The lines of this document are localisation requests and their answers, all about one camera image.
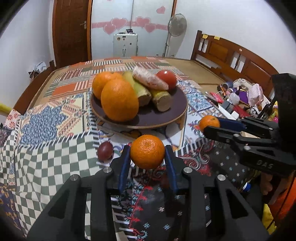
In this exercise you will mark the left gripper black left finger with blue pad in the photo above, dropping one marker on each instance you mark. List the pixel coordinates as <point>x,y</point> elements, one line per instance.
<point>63,218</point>

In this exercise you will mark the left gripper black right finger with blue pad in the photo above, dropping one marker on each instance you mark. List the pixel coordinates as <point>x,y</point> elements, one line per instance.
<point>214,209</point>

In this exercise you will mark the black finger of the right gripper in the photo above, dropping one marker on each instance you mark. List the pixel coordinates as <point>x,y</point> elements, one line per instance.
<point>254,126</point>
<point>247,148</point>

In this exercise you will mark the small orange mandarin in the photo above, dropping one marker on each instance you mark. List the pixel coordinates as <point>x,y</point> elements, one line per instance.
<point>208,120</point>
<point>147,152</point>

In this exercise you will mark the person's hand holding gripper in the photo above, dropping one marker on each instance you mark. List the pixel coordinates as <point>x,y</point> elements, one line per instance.
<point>266,187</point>

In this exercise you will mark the pile of toys and clutter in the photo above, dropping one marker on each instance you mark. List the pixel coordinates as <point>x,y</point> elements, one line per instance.
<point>240,99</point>

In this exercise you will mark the wooden bed headboard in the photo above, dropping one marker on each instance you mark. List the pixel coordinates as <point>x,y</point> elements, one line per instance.
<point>232,61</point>

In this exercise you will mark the patterned patchwork tablecloth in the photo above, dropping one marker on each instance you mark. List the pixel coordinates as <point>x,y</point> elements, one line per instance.
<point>42,148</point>

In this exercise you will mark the dark round fruit plate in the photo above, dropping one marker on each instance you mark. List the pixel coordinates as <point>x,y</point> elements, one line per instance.
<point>148,116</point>

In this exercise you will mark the red tomato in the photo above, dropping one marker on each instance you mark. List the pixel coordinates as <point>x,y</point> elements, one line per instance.
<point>168,77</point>

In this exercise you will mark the large front orange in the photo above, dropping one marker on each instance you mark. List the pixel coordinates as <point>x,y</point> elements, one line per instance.
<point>119,100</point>

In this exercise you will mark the large orange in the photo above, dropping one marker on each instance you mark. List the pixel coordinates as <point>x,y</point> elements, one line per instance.
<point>119,100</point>
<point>101,80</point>

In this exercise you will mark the standing electric fan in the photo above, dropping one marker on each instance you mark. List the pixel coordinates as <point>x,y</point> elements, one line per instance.
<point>176,27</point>

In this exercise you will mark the yellow foam tube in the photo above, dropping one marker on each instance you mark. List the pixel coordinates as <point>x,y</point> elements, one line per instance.
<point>4,109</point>

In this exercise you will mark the striped patchwork bed mat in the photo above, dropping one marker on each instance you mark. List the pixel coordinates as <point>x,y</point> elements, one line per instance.
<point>79,77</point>

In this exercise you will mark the large back orange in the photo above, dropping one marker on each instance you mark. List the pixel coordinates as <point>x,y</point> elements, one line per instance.
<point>101,80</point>

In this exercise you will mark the white metal appliance box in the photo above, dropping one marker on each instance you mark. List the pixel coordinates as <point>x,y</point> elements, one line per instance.
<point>125,44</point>

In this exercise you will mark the frosted wardrobe sliding doors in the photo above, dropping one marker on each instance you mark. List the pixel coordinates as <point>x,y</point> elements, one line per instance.
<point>147,19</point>

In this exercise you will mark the clothes pile on chair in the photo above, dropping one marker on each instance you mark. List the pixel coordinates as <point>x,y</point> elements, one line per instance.
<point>39,68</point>

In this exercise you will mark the brown wooden door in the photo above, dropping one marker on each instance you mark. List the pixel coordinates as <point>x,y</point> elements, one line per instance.
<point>71,27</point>

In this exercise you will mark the wooden bed frame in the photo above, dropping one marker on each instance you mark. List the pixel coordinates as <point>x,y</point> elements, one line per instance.
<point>194,70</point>

